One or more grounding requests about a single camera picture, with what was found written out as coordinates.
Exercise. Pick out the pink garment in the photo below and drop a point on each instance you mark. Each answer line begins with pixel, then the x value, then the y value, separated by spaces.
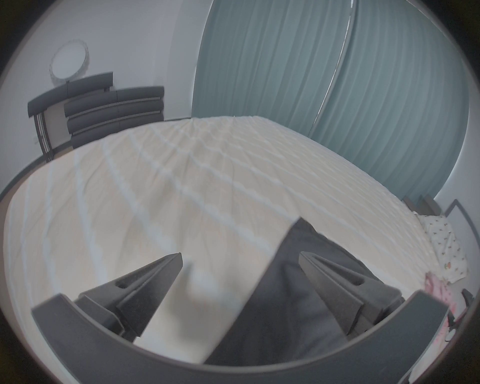
pixel 437 287

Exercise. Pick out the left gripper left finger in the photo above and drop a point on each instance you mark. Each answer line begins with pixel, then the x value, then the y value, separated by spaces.
pixel 140 296

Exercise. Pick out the bed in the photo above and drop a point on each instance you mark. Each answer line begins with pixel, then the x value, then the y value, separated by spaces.
pixel 150 206

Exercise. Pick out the dark grey dressing table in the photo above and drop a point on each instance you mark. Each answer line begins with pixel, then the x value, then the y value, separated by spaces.
pixel 112 108

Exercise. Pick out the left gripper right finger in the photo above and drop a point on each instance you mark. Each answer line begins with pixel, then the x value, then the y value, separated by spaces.
pixel 352 300

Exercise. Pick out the blue-green curtain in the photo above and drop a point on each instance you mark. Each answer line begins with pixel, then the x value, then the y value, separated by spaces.
pixel 262 56
pixel 393 93

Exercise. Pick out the round white mirror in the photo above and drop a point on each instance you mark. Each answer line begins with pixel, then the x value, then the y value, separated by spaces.
pixel 69 62

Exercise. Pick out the white printed pillow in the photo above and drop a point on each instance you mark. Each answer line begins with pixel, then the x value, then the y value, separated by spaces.
pixel 446 247

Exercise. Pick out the black T-shirt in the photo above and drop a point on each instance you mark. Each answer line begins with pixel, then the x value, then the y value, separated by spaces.
pixel 285 318

